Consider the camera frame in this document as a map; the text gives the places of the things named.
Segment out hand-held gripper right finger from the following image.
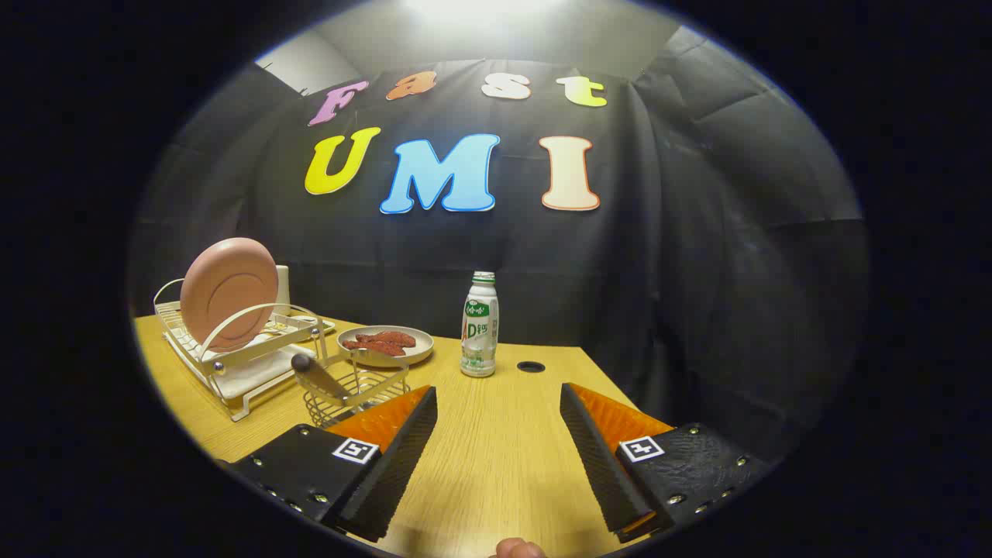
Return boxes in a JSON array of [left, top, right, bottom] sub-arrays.
[[559, 382, 777, 544]]

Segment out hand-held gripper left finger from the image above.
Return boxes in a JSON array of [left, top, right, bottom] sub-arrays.
[[225, 384, 439, 543]]

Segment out metal wire basket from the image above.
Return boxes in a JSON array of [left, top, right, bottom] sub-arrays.
[[302, 349, 412, 429]]

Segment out dark-handled metal spoon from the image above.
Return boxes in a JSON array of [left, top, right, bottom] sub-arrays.
[[291, 353, 353, 404]]

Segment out pink plate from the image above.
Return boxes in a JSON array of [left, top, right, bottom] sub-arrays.
[[180, 237, 280, 352]]

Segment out white wire dish rack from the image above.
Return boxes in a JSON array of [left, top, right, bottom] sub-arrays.
[[153, 279, 336, 423]]

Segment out beige plate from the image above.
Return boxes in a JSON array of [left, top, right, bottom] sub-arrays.
[[337, 325, 435, 368]]

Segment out white green-label drink bottle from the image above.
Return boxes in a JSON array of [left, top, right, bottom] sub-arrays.
[[460, 271, 500, 378]]

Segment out white drip tray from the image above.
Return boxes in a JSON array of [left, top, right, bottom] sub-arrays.
[[167, 316, 336, 401]]

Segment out black backdrop cloth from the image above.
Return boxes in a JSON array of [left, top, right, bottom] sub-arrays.
[[128, 27, 869, 466]]

